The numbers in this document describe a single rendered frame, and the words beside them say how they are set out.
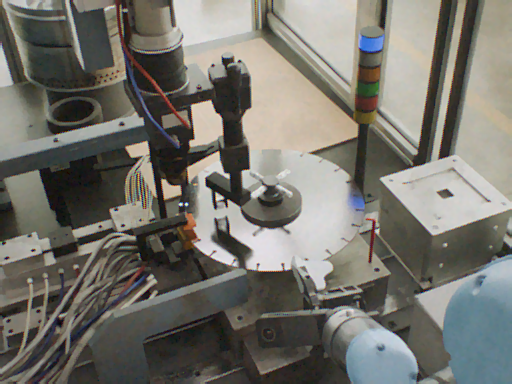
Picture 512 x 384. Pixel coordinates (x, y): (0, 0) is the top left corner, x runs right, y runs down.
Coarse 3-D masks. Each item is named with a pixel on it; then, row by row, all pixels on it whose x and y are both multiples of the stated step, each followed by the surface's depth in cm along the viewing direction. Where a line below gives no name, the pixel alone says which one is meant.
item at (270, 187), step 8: (256, 176) 118; (272, 176) 117; (280, 176) 118; (264, 184) 116; (272, 184) 116; (256, 192) 115; (264, 192) 117; (272, 192) 117; (280, 192) 115; (288, 192) 114
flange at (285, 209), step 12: (252, 192) 121; (252, 204) 118; (264, 204) 118; (276, 204) 117; (288, 204) 118; (300, 204) 118; (252, 216) 116; (264, 216) 116; (276, 216) 116; (288, 216) 116
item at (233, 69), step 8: (232, 64) 92; (232, 72) 92; (240, 72) 93; (232, 80) 93; (240, 80) 93; (232, 88) 94; (232, 96) 95; (232, 104) 96; (232, 112) 97; (240, 112) 97
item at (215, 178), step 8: (208, 176) 114; (216, 176) 114; (224, 176) 114; (232, 176) 108; (240, 176) 108; (208, 184) 114; (216, 184) 113; (224, 184) 112; (232, 184) 109; (240, 184) 109; (216, 192) 114; (224, 192) 112; (232, 192) 110; (240, 192) 110; (248, 192) 111; (216, 200) 115; (224, 200) 116; (232, 200) 111; (240, 200) 110; (248, 200) 112; (216, 208) 116
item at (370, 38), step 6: (360, 30) 125; (366, 30) 125; (372, 30) 125; (378, 30) 124; (360, 36) 124; (366, 36) 123; (372, 36) 123; (378, 36) 123; (360, 42) 125; (366, 42) 124; (372, 42) 123; (378, 42) 124; (360, 48) 125; (366, 48) 124; (372, 48) 124; (378, 48) 124
